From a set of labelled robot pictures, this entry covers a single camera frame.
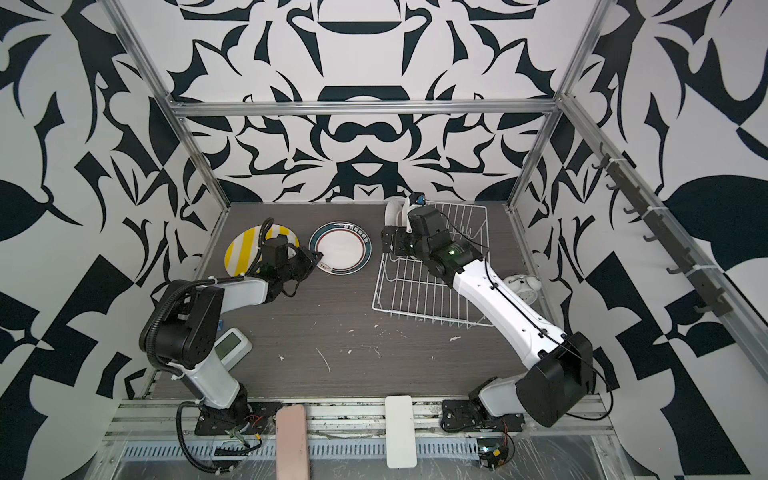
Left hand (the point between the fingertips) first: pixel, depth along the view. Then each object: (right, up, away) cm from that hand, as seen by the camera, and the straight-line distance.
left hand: (321, 247), depth 95 cm
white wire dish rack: (+27, -12, -1) cm, 29 cm away
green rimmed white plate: (+7, 0, +6) cm, 9 cm away
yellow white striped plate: (-30, -1, +10) cm, 31 cm away
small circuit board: (+45, -47, -24) cm, 70 cm away
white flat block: (+23, -40, -28) cm, 54 cm away
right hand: (+23, +6, -17) cm, 29 cm away
